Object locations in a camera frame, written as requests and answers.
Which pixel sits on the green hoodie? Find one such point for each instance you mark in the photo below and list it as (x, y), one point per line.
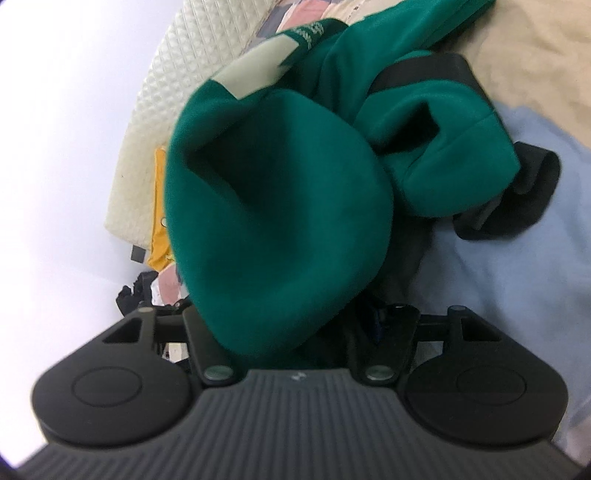
(277, 207)

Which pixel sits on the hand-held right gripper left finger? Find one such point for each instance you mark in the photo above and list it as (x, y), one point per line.
(203, 341)

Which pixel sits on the cream quilted headboard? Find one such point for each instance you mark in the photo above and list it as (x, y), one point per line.
(184, 69)

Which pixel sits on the orange crown pillow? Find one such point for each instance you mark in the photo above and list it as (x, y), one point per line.
(159, 251)

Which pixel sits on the dark wall socket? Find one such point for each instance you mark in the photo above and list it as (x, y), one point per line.
(139, 254)

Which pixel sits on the patchwork blanket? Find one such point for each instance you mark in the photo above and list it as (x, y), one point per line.
(531, 286)

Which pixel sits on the black cloth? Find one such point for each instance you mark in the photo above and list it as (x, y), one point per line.
(131, 295)

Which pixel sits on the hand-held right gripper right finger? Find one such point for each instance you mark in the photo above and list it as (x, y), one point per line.
(392, 332)

